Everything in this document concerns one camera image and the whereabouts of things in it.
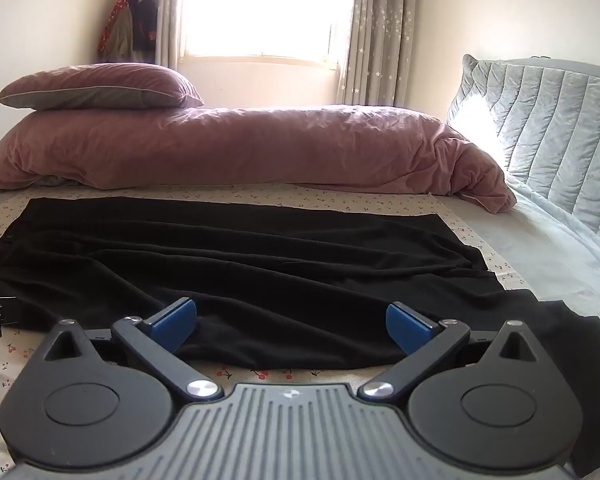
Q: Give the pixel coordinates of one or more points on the bright window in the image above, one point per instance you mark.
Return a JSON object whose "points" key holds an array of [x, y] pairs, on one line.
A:
{"points": [[265, 10]]}

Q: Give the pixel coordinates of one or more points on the dark hanging jacket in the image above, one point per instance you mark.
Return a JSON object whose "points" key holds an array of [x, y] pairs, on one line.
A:
{"points": [[144, 15]]}

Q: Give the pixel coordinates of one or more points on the grey star curtain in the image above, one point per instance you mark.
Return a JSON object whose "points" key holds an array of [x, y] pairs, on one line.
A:
{"points": [[167, 15], [380, 30]]}

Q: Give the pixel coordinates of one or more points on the pink and grey pillow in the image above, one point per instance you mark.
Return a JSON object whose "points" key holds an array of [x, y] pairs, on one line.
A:
{"points": [[105, 85]]}

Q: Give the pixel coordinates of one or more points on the grey quilted headboard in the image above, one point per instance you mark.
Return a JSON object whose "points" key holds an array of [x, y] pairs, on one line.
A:
{"points": [[555, 125]]}

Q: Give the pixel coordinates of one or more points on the red patterned hanging garment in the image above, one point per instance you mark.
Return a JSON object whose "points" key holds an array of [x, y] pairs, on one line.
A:
{"points": [[115, 30]]}

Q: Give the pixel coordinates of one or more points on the pink duvet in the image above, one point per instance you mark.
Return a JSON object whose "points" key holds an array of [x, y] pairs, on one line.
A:
{"points": [[230, 145]]}

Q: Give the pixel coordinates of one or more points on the black pants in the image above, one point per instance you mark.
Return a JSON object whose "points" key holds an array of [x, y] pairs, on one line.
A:
{"points": [[280, 265]]}

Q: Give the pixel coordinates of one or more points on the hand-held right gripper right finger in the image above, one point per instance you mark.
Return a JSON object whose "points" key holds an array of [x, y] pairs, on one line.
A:
{"points": [[405, 325]]}

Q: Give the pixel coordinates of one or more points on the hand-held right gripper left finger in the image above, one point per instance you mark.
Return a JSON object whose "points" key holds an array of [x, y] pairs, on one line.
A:
{"points": [[172, 322]]}

